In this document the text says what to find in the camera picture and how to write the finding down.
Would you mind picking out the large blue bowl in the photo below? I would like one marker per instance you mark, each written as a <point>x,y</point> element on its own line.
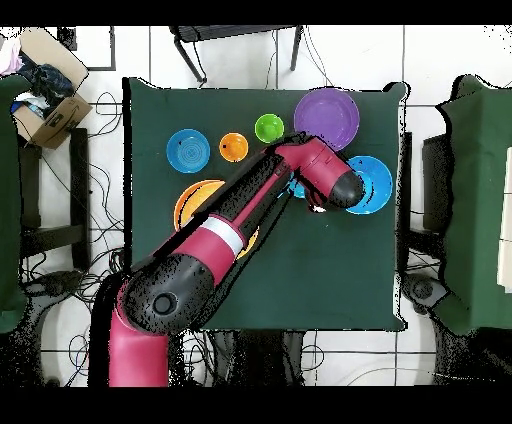
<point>380,184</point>

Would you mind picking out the green cloth covered table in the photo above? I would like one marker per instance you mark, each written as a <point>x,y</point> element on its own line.
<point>10,200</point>
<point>480,140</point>

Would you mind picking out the green cup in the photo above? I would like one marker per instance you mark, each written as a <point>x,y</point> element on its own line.
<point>269,127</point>

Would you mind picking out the blue ribbed-bottom bowl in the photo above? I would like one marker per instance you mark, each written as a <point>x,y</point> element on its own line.
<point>188,150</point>

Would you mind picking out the cardboard box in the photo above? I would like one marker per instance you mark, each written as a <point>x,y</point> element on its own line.
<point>60,120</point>

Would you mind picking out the large purple bowl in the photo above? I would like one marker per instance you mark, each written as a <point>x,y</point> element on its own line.
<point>326,116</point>

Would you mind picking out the black pedestal foot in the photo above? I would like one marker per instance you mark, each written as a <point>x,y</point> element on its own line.
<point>424,288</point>
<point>56,284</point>

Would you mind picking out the black equipment case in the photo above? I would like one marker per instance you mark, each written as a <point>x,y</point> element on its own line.
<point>436,180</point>

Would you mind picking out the small cyan bowl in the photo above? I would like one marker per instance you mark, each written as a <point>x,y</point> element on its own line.
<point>298,190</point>

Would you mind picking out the white panel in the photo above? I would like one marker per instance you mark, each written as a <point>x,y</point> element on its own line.
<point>506,220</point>

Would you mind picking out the black metal chair frame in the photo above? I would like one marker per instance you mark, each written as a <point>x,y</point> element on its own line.
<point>224,32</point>

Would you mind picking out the dark green tablecloth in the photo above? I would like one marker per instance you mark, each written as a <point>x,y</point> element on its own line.
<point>320,260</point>

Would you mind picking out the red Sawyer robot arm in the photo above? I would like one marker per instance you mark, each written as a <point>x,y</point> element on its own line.
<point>320,160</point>

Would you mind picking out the orange cup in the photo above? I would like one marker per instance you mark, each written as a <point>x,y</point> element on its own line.
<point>233,147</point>

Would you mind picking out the dark blue cloth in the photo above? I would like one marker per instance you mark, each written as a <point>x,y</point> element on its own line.
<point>48,84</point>

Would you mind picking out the black bench frame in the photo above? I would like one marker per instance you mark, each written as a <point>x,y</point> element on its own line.
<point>79,180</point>

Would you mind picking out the pink cloth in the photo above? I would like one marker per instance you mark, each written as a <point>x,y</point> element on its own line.
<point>10,60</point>

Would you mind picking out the black square floor frame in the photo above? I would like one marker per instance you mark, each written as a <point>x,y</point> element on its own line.
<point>67,38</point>

